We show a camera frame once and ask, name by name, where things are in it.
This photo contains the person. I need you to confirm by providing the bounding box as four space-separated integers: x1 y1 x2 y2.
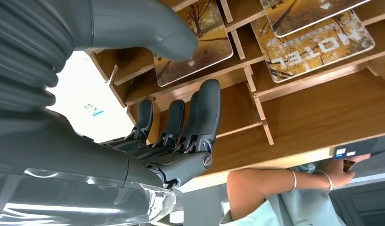
219 153 372 226

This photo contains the grey laptop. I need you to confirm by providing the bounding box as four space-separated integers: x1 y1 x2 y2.
331 133 385 160

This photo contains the right wrist clear guard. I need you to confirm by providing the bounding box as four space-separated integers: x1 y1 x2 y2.
0 162 177 226

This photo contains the pink bracelet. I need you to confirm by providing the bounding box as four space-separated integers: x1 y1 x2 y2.
315 169 333 194
287 169 297 193

